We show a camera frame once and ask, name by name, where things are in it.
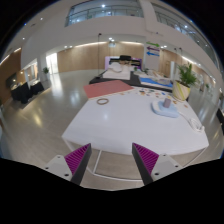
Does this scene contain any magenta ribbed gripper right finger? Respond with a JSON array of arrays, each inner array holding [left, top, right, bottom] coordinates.
[[131, 142, 184, 186]]

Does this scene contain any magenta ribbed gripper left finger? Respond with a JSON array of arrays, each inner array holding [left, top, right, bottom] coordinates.
[[44, 143, 93, 186]]

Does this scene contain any purple charger plug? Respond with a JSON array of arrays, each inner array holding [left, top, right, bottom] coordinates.
[[163, 98, 171, 108]]

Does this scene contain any white power strip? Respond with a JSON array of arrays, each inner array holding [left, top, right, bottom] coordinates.
[[151, 101, 179, 118]]

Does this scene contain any red mat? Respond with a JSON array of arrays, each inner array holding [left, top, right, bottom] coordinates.
[[84, 80, 133, 99]]

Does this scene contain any potted green plant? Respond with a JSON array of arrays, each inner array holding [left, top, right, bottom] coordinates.
[[172, 63, 197, 101]]

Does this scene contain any black draped table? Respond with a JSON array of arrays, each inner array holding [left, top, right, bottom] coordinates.
[[11, 81, 44, 104]]

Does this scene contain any purple display board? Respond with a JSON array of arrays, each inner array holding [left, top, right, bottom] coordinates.
[[105, 56, 142, 69]]

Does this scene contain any brown ring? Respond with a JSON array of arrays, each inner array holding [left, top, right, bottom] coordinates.
[[96, 97, 110, 106]]

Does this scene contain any white power cable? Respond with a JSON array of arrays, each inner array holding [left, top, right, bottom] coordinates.
[[177, 110, 206, 134]]

